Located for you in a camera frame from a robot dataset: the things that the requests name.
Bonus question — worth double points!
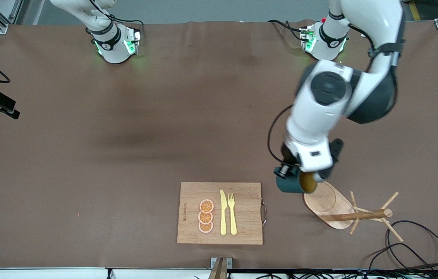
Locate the dark green cup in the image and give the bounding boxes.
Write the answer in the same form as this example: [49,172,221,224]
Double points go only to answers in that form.
[276,170,318,195]

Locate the wooden mug rack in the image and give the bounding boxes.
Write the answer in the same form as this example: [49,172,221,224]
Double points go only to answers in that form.
[303,181,404,243]

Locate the bamboo cutting board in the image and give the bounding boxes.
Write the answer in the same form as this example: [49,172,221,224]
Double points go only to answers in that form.
[177,182,267,245]

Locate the yellow plastic fork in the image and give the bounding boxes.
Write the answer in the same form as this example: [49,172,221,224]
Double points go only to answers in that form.
[228,193,238,236]

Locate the yellow plastic knife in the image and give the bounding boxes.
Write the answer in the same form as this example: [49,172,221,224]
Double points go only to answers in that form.
[220,189,227,236]

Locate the brown pole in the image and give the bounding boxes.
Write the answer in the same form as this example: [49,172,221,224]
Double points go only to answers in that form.
[208,259,227,279]

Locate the black looped cable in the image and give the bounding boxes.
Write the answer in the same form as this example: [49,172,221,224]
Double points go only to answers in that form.
[366,220,438,279]

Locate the black cable bundle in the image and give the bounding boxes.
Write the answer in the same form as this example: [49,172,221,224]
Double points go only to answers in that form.
[238,269,438,279]

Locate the black left base cable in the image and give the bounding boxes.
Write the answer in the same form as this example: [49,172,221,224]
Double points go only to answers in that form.
[268,19,305,41]

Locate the black base cable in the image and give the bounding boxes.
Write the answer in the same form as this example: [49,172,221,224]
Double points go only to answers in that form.
[87,0,144,30]
[268,19,305,41]

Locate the grey metal bracket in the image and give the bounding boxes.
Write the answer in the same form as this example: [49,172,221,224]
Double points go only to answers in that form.
[211,257,233,269]

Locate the black right base cable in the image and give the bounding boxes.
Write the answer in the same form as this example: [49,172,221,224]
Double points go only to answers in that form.
[87,0,144,30]

